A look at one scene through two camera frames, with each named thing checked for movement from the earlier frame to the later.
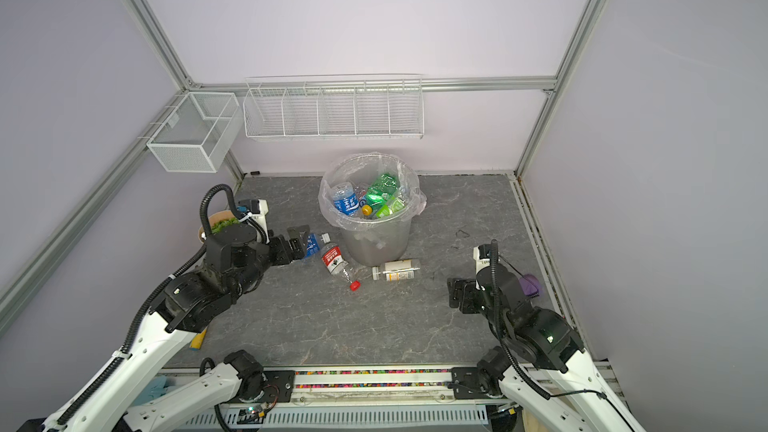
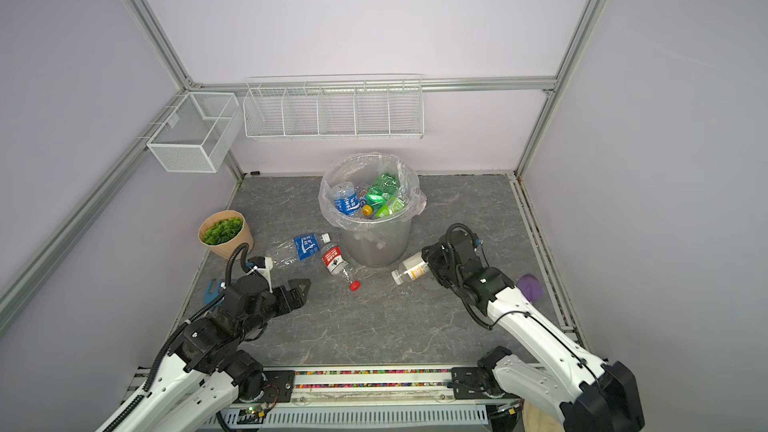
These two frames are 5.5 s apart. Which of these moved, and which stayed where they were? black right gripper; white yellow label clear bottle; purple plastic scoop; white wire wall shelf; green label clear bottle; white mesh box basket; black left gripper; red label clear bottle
Moved: black right gripper; white yellow label clear bottle; black left gripper
Stayed: red label clear bottle; green label clear bottle; white mesh box basket; white wire wall shelf; purple plastic scoop
